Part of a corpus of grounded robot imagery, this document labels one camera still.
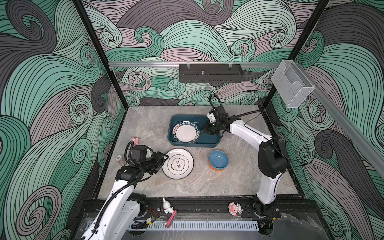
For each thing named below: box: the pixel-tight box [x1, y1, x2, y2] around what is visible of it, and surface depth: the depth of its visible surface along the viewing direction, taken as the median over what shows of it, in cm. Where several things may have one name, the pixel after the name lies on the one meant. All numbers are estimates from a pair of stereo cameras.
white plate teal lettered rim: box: [171, 120, 201, 144], surface depth 105 cm
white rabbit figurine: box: [162, 197, 174, 214], surface depth 73 cm
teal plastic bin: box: [167, 114, 221, 148], surface depth 102 cm
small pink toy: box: [130, 136, 139, 146], surface depth 99 cm
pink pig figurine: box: [228, 202, 244, 217], surface depth 73 cm
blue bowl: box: [208, 150, 229, 170], surface depth 85 cm
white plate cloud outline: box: [162, 148, 194, 180], surface depth 89 cm
